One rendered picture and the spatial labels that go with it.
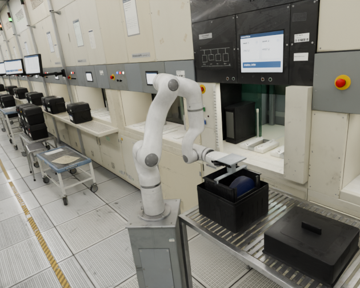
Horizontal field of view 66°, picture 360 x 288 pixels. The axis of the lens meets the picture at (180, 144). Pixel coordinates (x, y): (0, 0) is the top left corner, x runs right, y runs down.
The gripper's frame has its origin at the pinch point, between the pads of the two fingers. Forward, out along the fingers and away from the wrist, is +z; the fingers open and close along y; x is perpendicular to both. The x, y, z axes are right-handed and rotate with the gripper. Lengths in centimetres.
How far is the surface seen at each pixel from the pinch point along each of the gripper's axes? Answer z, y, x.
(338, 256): 58, 7, -20
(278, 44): 1, -39, 55
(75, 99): -353, -34, 1
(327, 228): 47, -6, -20
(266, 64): -6, -39, 46
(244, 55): -21, -38, 51
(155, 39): -113, -38, 68
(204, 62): -56, -38, 48
